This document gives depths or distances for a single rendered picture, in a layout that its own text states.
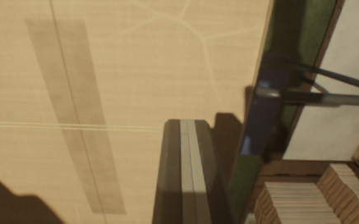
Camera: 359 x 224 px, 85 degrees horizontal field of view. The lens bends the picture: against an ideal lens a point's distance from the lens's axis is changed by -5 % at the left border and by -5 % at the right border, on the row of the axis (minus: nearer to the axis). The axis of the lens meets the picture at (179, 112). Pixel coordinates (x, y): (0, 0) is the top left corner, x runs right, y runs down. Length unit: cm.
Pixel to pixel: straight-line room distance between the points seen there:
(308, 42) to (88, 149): 143
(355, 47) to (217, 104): 142
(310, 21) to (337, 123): 75
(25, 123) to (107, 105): 9
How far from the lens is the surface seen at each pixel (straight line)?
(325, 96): 55
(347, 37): 152
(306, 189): 207
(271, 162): 180
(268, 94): 49
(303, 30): 149
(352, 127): 192
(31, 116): 25
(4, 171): 33
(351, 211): 197
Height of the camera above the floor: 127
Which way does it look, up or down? 59 degrees down
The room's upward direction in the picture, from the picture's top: 179 degrees clockwise
